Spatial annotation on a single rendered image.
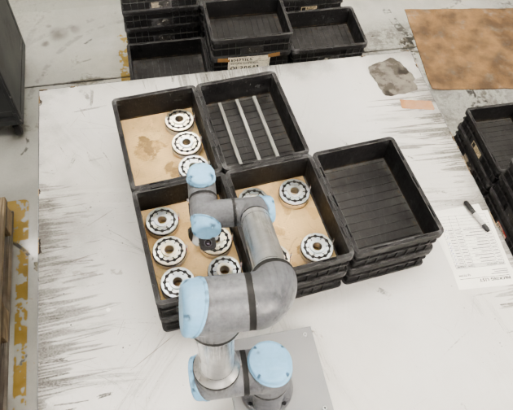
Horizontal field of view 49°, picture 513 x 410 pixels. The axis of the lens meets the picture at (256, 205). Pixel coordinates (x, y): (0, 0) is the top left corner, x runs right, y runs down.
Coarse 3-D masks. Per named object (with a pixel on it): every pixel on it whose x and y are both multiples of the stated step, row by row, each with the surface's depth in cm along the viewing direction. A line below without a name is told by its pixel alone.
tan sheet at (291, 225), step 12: (300, 180) 193; (240, 192) 189; (276, 192) 190; (276, 204) 187; (312, 204) 188; (276, 216) 185; (288, 216) 185; (300, 216) 185; (312, 216) 185; (276, 228) 182; (288, 228) 183; (300, 228) 183; (312, 228) 183; (324, 228) 183; (288, 240) 180; (300, 240) 180; (288, 252) 178; (300, 264) 176
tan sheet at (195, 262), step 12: (180, 204) 185; (144, 216) 182; (180, 216) 183; (180, 228) 181; (228, 228) 181; (156, 240) 178; (168, 252) 176; (192, 252) 176; (192, 264) 174; (204, 264) 174; (156, 276) 171; (204, 276) 172
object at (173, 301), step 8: (216, 176) 180; (224, 176) 180; (168, 184) 177; (176, 184) 178; (184, 184) 178; (224, 184) 179; (136, 192) 175; (144, 192) 176; (136, 200) 174; (136, 208) 174; (144, 232) 168; (240, 232) 169; (144, 240) 168; (144, 248) 165; (248, 256) 166; (152, 272) 161; (152, 280) 159; (152, 288) 158; (160, 304) 156; (168, 304) 156; (176, 304) 158
